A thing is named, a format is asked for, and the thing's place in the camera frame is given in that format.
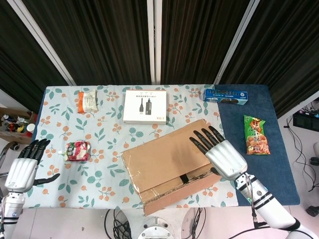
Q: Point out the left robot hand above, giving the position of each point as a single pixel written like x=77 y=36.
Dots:
x=21 y=171

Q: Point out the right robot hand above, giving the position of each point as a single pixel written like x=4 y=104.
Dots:
x=225 y=159

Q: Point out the brown cardboard shipping box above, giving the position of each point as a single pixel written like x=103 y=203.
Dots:
x=164 y=159

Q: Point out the grey round robot base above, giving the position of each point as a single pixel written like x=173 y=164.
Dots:
x=155 y=230

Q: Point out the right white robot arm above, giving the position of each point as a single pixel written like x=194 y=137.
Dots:
x=264 y=201

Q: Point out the blue cookie box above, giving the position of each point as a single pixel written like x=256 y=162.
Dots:
x=225 y=96

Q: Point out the green snack bag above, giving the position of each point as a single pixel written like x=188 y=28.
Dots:
x=256 y=135

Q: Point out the dark blue table mat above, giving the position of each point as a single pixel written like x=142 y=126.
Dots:
x=269 y=179

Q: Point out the red pink drink pouch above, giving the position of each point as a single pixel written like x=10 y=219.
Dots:
x=77 y=151

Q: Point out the black electronic device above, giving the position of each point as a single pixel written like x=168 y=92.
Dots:
x=305 y=122

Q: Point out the floral leaf print tablecloth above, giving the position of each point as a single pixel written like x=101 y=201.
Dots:
x=104 y=134

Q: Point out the orange white snack packet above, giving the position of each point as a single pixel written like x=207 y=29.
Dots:
x=87 y=102

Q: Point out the dark pleated curtain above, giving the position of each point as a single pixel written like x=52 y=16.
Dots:
x=107 y=42

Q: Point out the white partition frame post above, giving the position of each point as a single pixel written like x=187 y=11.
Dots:
x=239 y=42
x=154 y=42
x=42 y=42

